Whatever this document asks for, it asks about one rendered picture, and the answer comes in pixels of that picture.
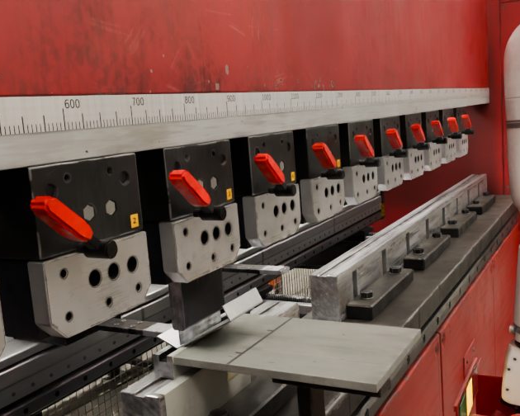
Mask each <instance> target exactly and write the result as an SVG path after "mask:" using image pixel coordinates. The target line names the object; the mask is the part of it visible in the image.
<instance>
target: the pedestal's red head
mask: <svg viewBox="0 0 520 416"><path fill-rule="evenodd" d="M476 363H477V365H478V362H477V357H474V359H473V362H472V363H471V365H470V369H469V371H468V373H467V375H466V378H465V380H464V383H463V385H462V387H461V390H460V392H459V395H458V396H457V398H456V402H455V403H454V406H453V409H454V412H456V416H459V406H460V403H461V397H462V395H463V394H465V393H466V388H467V382H468V380H469V378H471V379H472V373H473V368H474V366H475V365H476ZM502 382H503V377H502V376H492V375H484V374H478V390H477V393H476V396H475V408H476V414H469V415H468V416H511V415H513V414H517V412H516V411H515V410H514V409H513V408H512V407H511V408H510V407H508V406H507V405H504V404H501V403H500V397H501V394H502Z"/></svg>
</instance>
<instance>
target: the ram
mask: <svg viewBox="0 0 520 416"><path fill-rule="evenodd" d="M487 87H489V63H488V33H487V3H486V0H0V97H52V96H96V95H139V94H183V93H227V92H313V91H356V90H400V89H443V88H487ZM485 103H489V96H483V97H463V98H453V99H443V100H432V101H422V102H402V103H392V104H381V105H371V106H351V107H341V108H331V109H320V110H310V111H290V112H280V113H269V114H259V115H249V116H229V117H219V118H208V119H198V120H187V121H168V122H157V123H147V124H137V125H117V126H107V127H96V128H86V129H76V130H56V131H45V132H35V133H25V134H14V135H0V171H2V170H9V169H15V168H26V167H33V166H39V165H45V164H51V163H62V162H68V161H74V160H80V159H86V158H98V157H104V156H110V155H117V154H127V153H133V152H139V151H146V150H152V149H163V148H169V147H176V146H182V145H188V144H199V143H205V142H211V141H217V140H223V139H235V138H241V137H247V136H253V135H265V134H271V133H276V132H283V131H289V130H300V129H306V128H313V127H319V126H325V125H336V124H342V123H348V122H354V121H366V120H372V119H378V118H384V117H390V116H402V115H408V114H414V113H419V112H426V111H437V110H443V109H450V108H456V107H462V106H473V105H479V104H485Z"/></svg>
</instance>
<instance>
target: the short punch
mask: <svg viewBox="0 0 520 416"><path fill-rule="evenodd" d="M168 291H169V299H170V308H171V316H172V324H173V329H174V330H178V334H179V343H180V345H182V344H184V343H185V342H187V341H189V340H190V339H192V338H194V337H195V336H197V335H198V334H200V333H203V332H204V331H206V330H207V329H209V328H211V327H212V326H214V325H216V324H218V323H219V322H220V321H221V317H220V310H222V309H223V308H222V306H223V305H224V304H225V296H224V286H223V277H222V267H221V268H219V269H217V270H214V271H213V272H210V273H208V274H206V275H204V276H202V277H199V278H197V279H196V280H193V281H190V282H188V283H186V282H175V281H174V282H172V283H169V284H168Z"/></svg>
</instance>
